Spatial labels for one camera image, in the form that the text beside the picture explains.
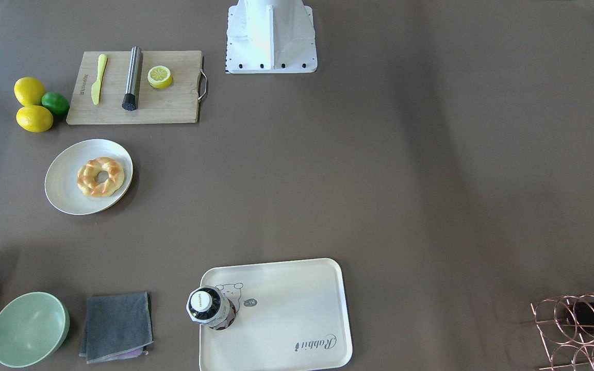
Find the yellow lemon lower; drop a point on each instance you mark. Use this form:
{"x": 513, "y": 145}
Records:
{"x": 36, "y": 119}

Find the white round plate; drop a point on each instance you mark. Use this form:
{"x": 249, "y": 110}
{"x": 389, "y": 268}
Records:
{"x": 60, "y": 181}

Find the copper wire bottle rack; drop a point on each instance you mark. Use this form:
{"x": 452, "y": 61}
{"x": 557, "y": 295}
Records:
{"x": 566, "y": 346}

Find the grey folded cloth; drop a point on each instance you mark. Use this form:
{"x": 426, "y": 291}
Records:
{"x": 117, "y": 327}

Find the green lime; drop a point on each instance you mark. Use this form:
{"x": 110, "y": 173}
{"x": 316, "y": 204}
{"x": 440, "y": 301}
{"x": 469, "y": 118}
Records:
{"x": 56, "y": 103}

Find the steel muddler black tip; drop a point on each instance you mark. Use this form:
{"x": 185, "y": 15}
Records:
{"x": 130, "y": 100}

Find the twisted glazed donut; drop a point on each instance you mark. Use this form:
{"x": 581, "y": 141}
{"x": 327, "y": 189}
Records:
{"x": 100, "y": 177}

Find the green bowl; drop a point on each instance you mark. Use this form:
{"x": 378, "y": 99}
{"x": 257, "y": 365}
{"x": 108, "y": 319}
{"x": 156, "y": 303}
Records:
{"x": 32, "y": 327}

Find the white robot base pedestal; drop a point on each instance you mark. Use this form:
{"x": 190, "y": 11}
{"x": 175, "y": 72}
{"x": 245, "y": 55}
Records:
{"x": 270, "y": 37}

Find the yellow lemon upper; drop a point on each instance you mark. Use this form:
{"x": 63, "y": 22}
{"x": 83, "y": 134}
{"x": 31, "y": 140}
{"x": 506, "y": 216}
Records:
{"x": 29, "y": 91}

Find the yellow plastic knife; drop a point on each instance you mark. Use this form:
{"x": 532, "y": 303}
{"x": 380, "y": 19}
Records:
{"x": 102, "y": 61}

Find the half lemon slice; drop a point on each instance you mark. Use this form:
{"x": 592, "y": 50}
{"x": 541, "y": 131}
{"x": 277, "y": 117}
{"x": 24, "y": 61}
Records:
{"x": 160, "y": 77}

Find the cream rabbit tray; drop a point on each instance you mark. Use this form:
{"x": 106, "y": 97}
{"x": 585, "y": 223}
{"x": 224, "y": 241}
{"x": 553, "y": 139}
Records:
{"x": 291, "y": 315}

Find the bamboo cutting board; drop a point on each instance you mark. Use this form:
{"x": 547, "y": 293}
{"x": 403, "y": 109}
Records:
{"x": 177, "y": 104}

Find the yellow lemon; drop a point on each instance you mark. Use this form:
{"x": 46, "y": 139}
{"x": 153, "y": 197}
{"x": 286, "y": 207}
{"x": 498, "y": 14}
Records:
{"x": 36, "y": 119}
{"x": 29, "y": 91}

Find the dark tea bottle on tray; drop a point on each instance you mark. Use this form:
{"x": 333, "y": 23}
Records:
{"x": 208, "y": 307}

